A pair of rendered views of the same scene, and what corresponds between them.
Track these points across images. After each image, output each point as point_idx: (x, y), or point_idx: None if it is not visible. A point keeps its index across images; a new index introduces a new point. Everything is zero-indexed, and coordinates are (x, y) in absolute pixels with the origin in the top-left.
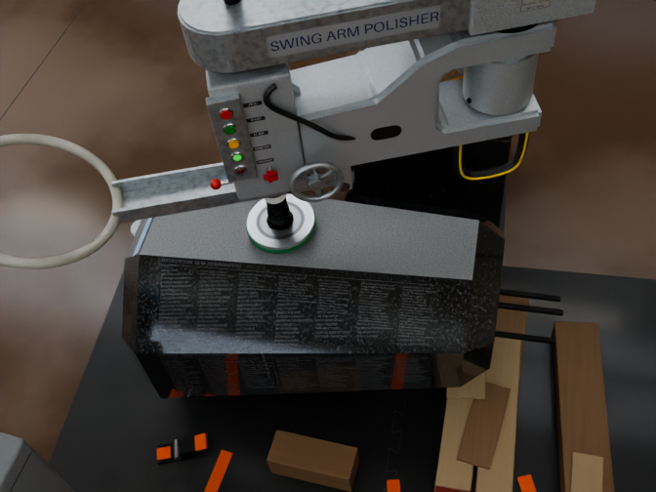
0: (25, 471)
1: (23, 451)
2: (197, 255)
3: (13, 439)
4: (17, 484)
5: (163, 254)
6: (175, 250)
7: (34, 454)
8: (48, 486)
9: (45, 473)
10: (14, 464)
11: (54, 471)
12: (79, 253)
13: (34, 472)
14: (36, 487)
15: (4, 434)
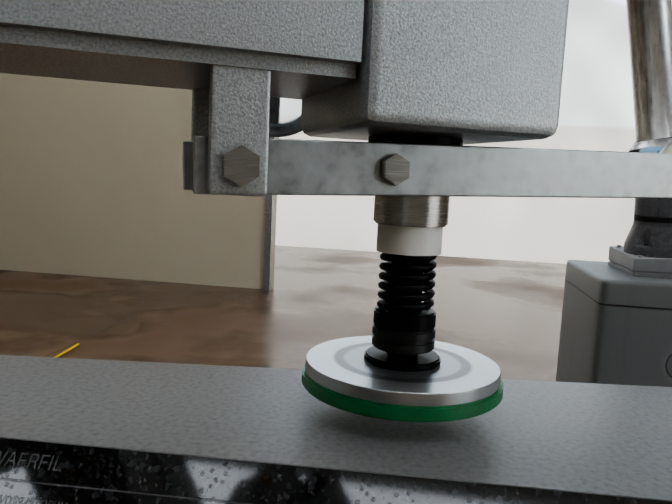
0: (592, 308)
1: (598, 287)
2: (583, 386)
3: (614, 279)
4: (588, 301)
5: (665, 388)
6: (646, 392)
7: (597, 312)
8: (587, 368)
9: (591, 351)
10: (594, 279)
11: (594, 373)
12: (661, 150)
13: (591, 327)
14: (587, 343)
15: (629, 281)
